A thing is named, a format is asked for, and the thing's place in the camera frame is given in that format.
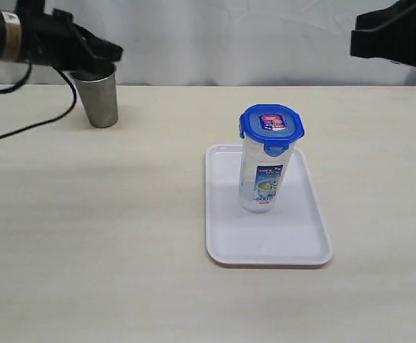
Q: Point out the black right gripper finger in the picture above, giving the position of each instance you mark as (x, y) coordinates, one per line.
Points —
(388, 33)

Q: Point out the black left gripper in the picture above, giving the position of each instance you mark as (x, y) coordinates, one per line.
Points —
(55, 40)

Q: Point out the stainless steel cup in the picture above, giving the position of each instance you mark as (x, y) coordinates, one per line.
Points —
(98, 94)

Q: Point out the blue container lid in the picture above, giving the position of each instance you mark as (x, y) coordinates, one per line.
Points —
(274, 126)

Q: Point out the clear plastic container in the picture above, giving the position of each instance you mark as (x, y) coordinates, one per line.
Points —
(261, 173)

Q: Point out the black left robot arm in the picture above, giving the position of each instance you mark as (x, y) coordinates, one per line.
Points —
(10, 36)

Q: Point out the white rectangular tray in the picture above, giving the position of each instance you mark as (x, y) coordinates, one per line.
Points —
(293, 234)

